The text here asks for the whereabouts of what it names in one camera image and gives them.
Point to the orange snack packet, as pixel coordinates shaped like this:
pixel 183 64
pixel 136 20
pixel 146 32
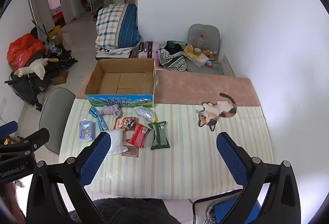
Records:
pixel 124 123

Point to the clear plastic bottle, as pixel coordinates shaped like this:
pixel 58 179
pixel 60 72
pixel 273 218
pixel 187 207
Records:
pixel 199 44

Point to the green snack packet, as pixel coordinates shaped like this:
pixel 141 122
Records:
pixel 159 136

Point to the plaid and blue bedding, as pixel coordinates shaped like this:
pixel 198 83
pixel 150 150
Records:
pixel 115 26

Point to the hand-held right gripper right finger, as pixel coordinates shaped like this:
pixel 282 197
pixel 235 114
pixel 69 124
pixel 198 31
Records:
pixel 231 157

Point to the grey cushioned chair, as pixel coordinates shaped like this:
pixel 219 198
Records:
pixel 205 31

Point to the purple cloth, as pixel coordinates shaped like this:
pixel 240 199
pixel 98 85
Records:
pixel 111 110

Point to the black stroller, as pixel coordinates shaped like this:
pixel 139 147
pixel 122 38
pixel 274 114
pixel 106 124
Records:
pixel 23 85

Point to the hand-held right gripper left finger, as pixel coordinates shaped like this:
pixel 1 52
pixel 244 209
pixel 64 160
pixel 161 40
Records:
pixel 94 156

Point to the striped mat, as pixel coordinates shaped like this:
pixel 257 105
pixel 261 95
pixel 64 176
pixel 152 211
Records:
pixel 185 162

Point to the grey shell chair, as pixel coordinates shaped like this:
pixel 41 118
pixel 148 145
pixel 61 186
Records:
pixel 55 116

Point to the white pillow packet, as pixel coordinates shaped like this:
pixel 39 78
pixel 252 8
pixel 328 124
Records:
pixel 117 141

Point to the red snack packet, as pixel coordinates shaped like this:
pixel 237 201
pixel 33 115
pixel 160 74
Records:
pixel 137 135

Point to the white stool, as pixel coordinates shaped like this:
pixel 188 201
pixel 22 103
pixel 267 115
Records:
pixel 113 55

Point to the white tissue package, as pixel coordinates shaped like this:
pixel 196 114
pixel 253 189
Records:
pixel 200 61

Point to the blue strip packet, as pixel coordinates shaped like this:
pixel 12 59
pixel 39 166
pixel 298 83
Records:
pixel 99 118

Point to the pink suitcase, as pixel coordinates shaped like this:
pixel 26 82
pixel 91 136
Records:
pixel 150 50

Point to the small cardboard box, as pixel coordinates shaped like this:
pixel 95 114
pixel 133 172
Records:
pixel 59 77

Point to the light blue tissue pack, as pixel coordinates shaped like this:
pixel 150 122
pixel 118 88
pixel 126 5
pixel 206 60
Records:
pixel 86 131

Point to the silver foil packet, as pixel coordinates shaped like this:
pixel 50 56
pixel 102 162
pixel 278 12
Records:
pixel 144 113

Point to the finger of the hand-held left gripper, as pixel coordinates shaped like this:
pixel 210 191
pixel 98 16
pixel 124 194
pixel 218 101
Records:
pixel 7 128
pixel 36 136

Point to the white goose plush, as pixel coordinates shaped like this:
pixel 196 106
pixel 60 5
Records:
pixel 36 67

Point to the brown mat label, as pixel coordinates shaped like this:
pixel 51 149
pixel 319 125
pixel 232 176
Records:
pixel 130 151

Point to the yellow plastic bag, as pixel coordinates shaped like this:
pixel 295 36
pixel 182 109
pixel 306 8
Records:
pixel 189 51

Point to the patterned black white bag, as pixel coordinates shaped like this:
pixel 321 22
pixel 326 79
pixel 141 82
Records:
pixel 172 59

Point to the red plastic bag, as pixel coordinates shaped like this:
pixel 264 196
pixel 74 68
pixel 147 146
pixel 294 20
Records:
pixel 24 49

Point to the white board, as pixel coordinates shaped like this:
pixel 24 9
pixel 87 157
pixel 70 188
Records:
pixel 227 67

